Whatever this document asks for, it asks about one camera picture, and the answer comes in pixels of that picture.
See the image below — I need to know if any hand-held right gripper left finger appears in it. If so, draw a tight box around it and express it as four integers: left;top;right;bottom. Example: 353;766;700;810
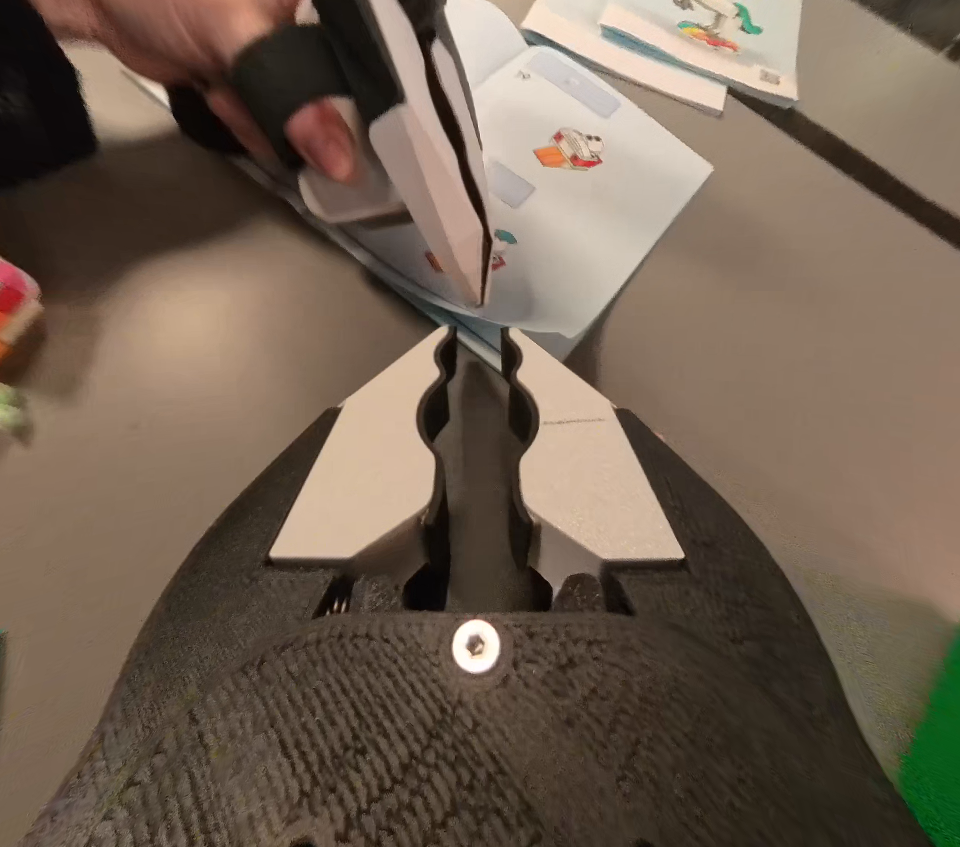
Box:
268;325;459;589

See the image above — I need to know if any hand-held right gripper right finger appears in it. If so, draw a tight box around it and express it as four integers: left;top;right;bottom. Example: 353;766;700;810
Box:
498;328;686;589

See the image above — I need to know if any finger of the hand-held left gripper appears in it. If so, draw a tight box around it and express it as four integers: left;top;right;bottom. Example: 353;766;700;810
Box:
298;0;495;308
427;0;496;286

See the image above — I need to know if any small colourful lego model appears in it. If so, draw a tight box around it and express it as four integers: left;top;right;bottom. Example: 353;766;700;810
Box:
0;256;44;362

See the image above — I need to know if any person's left forearm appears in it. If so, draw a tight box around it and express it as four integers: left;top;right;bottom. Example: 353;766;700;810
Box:
0;0;100;190

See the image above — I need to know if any closed plain instruction booklet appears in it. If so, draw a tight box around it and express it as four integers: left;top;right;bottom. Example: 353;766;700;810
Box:
519;0;730;115

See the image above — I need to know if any closed booklet with unicorn cover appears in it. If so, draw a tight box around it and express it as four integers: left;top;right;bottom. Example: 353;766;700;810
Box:
597;0;805;110

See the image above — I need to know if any green plastic bin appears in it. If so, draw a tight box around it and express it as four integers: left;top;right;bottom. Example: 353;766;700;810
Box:
896;637;960;847

